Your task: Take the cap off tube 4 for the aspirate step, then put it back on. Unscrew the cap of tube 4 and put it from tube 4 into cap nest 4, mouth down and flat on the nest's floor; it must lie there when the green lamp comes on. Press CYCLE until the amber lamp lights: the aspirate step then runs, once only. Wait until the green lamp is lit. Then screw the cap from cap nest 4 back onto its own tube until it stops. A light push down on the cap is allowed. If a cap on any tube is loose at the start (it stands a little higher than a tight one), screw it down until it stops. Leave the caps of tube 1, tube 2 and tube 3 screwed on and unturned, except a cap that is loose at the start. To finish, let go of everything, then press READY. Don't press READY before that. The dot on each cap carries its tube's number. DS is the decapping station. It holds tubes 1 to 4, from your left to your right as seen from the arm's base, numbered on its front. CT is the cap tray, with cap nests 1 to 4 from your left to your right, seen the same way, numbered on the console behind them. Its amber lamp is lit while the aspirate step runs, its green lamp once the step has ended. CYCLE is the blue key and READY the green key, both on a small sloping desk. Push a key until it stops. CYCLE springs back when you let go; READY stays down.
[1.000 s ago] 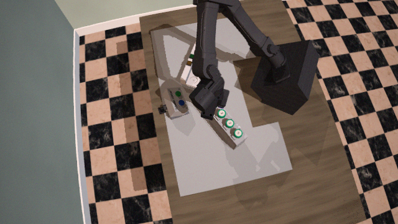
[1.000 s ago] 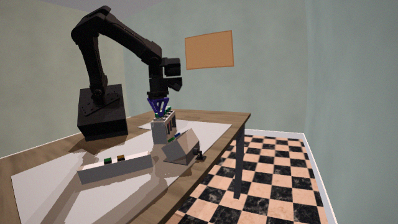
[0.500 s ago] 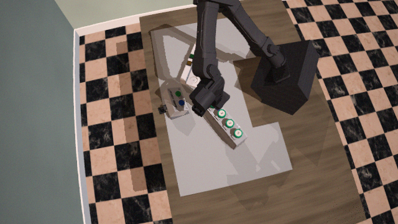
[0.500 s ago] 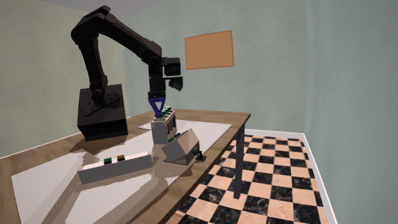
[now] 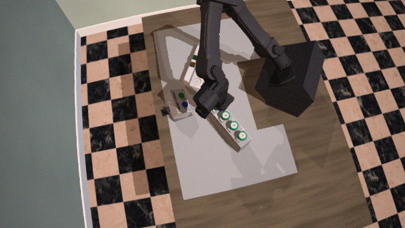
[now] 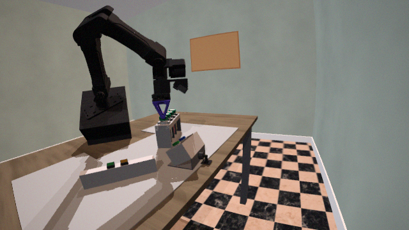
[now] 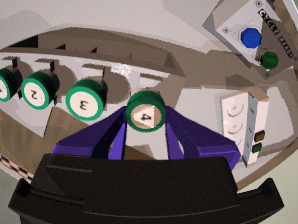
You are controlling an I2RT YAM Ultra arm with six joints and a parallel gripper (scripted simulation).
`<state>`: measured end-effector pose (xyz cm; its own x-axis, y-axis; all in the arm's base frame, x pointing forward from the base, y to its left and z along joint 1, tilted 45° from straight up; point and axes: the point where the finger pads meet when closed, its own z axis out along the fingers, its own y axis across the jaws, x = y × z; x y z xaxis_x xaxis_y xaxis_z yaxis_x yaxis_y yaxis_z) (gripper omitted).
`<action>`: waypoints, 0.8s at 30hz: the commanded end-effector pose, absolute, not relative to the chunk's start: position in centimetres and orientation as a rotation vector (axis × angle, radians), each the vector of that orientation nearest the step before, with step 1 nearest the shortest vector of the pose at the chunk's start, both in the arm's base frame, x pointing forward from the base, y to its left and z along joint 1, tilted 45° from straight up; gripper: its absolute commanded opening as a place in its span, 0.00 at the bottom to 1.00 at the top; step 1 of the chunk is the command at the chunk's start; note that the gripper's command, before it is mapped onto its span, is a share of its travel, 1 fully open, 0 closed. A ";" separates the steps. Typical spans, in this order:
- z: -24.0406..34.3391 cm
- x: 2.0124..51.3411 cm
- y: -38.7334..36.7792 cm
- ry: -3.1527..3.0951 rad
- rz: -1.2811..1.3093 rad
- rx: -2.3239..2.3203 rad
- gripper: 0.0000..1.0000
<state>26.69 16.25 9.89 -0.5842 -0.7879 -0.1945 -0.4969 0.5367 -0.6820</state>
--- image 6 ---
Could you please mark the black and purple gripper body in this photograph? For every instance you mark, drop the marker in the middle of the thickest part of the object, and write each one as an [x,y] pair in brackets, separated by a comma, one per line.
[158,96]

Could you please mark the grey flat mat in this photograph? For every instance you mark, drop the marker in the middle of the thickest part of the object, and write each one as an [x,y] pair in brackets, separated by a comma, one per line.
[53,198]

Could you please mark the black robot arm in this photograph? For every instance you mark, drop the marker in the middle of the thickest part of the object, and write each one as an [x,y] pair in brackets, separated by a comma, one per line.
[88,34]

